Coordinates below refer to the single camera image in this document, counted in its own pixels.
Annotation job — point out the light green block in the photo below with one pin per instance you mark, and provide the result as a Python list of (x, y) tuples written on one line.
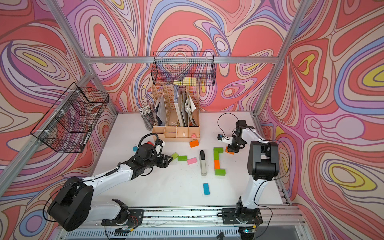
[(175, 156)]

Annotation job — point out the black wire basket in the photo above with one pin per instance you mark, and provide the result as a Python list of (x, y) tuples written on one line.
[(68, 124), (169, 66)]

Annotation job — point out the teal block front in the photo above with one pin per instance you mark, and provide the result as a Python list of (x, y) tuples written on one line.
[(206, 189)]

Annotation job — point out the metal base rail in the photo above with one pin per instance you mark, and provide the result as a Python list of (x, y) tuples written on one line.
[(203, 222)]

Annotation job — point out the orange block front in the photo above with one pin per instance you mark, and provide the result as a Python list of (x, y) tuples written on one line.
[(216, 164)]

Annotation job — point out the black white stapler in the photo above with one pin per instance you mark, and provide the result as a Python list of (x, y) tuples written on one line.
[(203, 163)]

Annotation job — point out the yellow sticky note block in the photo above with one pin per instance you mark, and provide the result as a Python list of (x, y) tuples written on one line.
[(186, 81)]

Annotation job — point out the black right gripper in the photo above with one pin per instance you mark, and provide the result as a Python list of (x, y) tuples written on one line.
[(233, 148)]

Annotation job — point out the green block long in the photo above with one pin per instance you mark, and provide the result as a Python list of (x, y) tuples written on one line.
[(218, 149)]

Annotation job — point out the dark green block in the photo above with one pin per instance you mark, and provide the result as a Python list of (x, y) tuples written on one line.
[(220, 172)]

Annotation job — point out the left black wire basket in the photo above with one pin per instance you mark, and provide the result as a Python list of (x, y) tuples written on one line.
[(68, 124)]

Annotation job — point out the green block middle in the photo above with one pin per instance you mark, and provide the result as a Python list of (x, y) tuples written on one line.
[(182, 158)]

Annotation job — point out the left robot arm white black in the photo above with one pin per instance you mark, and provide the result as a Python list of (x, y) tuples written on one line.
[(74, 203)]

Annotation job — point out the clear cup of pencils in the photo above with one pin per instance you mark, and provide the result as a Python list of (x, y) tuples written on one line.
[(149, 117)]

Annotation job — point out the orange block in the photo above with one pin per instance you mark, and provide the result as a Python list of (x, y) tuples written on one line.
[(216, 164), (227, 151), (194, 143)]

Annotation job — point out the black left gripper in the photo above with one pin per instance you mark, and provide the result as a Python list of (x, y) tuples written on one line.
[(163, 160)]

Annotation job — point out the green block carried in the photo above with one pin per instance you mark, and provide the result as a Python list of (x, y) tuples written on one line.
[(216, 156)]

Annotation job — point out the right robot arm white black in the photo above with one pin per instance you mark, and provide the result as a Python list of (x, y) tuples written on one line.
[(262, 166)]

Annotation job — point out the back black wire basket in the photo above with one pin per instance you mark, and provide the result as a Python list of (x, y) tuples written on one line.
[(169, 66)]

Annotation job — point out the beige desk organizer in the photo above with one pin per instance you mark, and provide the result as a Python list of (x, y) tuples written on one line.
[(177, 113)]

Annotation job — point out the pink wooden block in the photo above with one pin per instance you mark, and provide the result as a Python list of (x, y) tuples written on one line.
[(192, 161)]

